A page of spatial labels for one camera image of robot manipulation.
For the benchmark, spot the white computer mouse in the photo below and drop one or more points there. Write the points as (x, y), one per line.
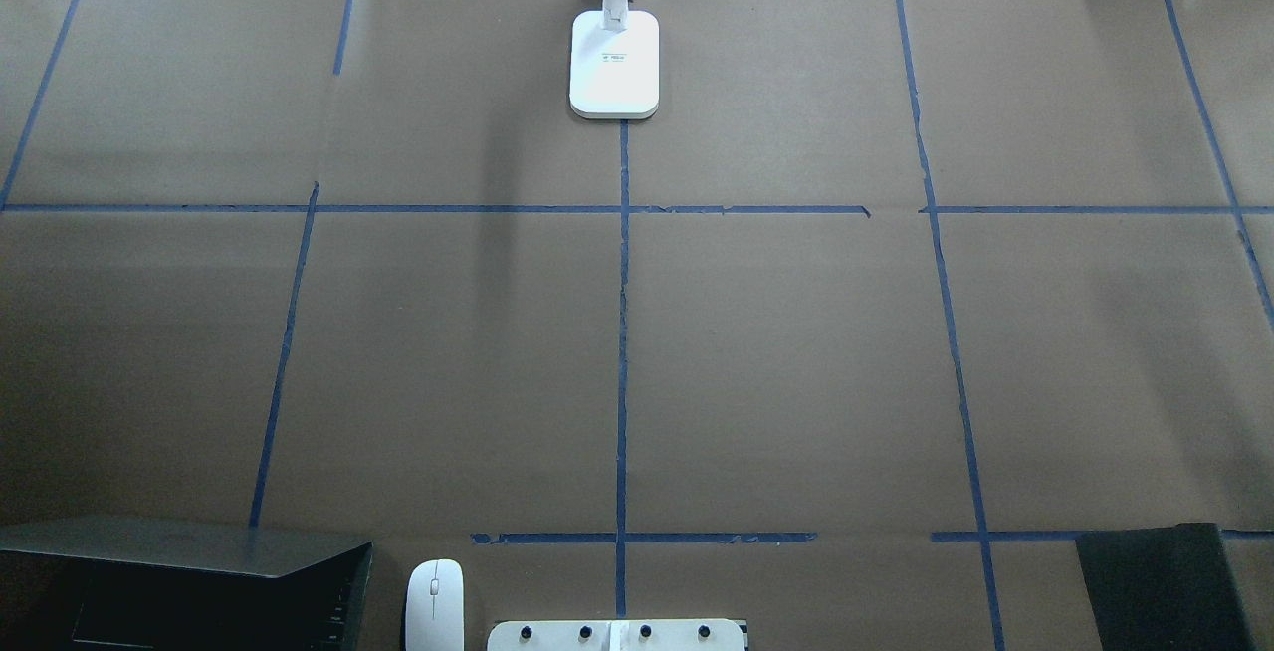
(434, 616)

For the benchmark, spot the black mouse pad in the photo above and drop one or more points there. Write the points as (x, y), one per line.
(1165, 588)

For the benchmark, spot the grey laptop computer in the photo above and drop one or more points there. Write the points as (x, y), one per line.
(106, 582)

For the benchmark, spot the white desk lamp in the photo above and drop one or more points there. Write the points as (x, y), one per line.
(614, 63)

